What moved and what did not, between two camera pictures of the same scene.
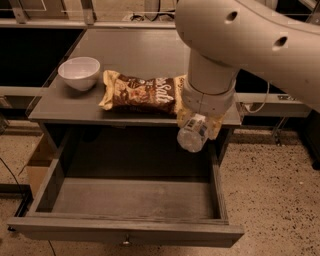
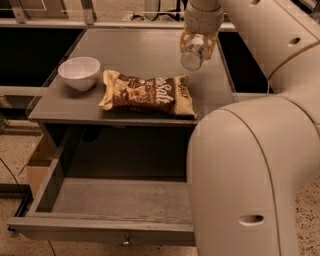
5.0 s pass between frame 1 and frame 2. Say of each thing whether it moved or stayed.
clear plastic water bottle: moved
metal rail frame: stayed
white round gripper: moved
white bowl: stayed
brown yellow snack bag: stayed
